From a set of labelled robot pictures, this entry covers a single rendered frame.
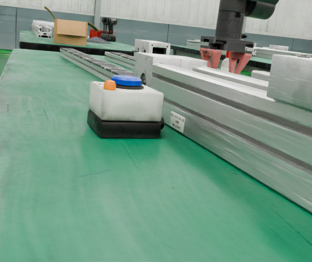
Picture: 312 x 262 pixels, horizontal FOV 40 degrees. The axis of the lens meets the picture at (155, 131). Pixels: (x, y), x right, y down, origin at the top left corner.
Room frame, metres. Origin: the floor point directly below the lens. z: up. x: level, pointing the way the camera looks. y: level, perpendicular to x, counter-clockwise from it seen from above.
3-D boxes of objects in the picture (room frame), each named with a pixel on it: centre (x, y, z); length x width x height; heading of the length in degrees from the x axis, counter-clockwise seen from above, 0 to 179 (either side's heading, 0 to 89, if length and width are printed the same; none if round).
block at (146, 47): (1.75, 0.05, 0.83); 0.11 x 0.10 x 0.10; 113
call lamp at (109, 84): (0.52, 0.06, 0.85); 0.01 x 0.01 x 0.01
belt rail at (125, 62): (1.42, 0.05, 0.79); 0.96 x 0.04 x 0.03; 22
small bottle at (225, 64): (1.33, -0.20, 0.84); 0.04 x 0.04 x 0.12
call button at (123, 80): (0.56, 0.05, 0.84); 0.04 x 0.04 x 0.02
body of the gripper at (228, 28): (0.96, -0.14, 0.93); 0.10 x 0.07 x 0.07; 112
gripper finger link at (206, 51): (0.95, -0.12, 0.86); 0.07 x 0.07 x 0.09; 22
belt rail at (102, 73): (1.35, 0.23, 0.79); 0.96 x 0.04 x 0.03; 22
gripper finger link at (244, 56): (0.96, -0.15, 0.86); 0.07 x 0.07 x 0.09; 22
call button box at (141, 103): (0.57, 0.04, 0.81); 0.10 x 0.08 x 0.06; 112
